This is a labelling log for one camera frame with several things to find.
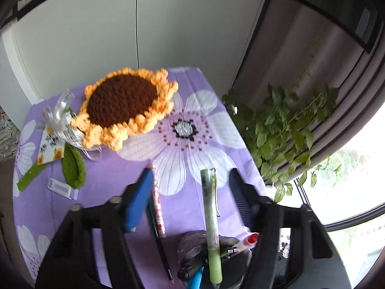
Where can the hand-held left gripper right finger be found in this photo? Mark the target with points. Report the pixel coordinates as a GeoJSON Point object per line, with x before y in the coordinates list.
{"type": "Point", "coordinates": [240, 200]}

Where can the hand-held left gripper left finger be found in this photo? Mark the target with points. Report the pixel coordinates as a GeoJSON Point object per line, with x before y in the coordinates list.
{"type": "Point", "coordinates": [138, 200]}

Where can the patterned pink white pen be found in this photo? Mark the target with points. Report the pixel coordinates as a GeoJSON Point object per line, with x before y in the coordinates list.
{"type": "Point", "coordinates": [158, 201]}

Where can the light green pen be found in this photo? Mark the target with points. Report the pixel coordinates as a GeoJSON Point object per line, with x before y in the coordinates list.
{"type": "Point", "coordinates": [212, 216]}

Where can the dark pencil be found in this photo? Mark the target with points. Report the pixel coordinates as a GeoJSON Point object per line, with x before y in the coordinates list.
{"type": "Point", "coordinates": [162, 253]}

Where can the dotted pen holder cup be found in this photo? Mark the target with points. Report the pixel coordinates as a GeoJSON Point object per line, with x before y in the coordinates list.
{"type": "Point", "coordinates": [192, 246]}

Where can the clear plastic clip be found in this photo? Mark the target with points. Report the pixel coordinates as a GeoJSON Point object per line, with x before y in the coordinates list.
{"type": "Point", "coordinates": [63, 188]}

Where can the black pen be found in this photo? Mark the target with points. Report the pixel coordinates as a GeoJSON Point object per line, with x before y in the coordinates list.
{"type": "Point", "coordinates": [191, 273]}

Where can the blue pen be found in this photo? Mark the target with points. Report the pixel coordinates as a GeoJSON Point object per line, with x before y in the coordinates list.
{"type": "Point", "coordinates": [195, 280]}

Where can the purple floral tablecloth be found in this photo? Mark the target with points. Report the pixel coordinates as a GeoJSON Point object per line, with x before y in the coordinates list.
{"type": "Point", "coordinates": [114, 171]}

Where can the black white floral cloth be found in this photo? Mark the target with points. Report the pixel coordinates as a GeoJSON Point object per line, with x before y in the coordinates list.
{"type": "Point", "coordinates": [285, 246]}

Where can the green potted plant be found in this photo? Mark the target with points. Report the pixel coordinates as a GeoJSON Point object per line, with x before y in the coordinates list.
{"type": "Point", "coordinates": [279, 132]}

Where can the crochet sunflower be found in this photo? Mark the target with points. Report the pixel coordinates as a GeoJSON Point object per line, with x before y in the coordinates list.
{"type": "Point", "coordinates": [120, 102]}

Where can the paper gift tag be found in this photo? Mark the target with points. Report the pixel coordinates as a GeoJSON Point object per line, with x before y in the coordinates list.
{"type": "Point", "coordinates": [49, 149]}

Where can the window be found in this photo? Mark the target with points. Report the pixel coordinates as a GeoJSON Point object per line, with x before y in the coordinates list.
{"type": "Point", "coordinates": [355, 201]}

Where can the white ribbon bow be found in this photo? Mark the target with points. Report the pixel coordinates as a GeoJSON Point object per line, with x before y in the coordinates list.
{"type": "Point", "coordinates": [58, 117]}

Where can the grey pink curtain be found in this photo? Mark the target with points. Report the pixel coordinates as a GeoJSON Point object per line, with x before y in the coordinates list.
{"type": "Point", "coordinates": [315, 66]}

